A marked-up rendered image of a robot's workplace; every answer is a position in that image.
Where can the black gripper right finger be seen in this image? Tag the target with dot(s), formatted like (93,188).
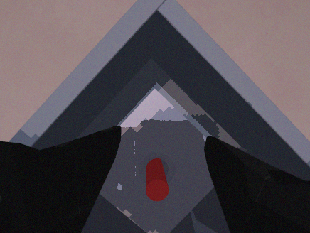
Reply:
(256,197)

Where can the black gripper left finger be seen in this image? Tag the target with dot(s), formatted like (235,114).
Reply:
(53,190)

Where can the red peg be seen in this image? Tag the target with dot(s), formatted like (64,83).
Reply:
(156,184)

